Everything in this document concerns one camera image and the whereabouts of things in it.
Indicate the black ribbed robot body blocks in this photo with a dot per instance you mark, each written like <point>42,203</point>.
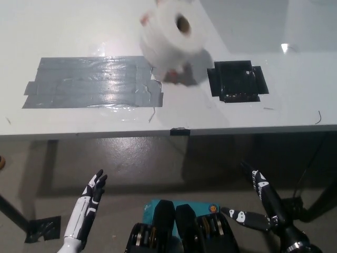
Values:
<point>184,232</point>

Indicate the black floor tape patch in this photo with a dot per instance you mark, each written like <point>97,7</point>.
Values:
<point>43,228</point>

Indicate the small black tape piece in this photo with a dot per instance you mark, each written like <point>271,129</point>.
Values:
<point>180,131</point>

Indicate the person's bare hand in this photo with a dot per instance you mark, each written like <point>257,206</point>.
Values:
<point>173,74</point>

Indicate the black slanted pole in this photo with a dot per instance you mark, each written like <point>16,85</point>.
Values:
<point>13,210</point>

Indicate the teal robot body top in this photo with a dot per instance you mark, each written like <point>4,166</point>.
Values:
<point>200,205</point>

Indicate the black tape square patch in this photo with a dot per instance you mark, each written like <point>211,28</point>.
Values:
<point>234,81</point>

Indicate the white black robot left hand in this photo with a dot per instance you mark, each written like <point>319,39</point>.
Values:
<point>79,218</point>

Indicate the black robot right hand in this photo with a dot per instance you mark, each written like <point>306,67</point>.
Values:
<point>273,208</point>

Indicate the white toilet paper roll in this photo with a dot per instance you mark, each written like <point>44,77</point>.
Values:
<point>166,39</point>

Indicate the grey duct tape patch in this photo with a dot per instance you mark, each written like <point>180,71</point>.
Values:
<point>92,81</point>

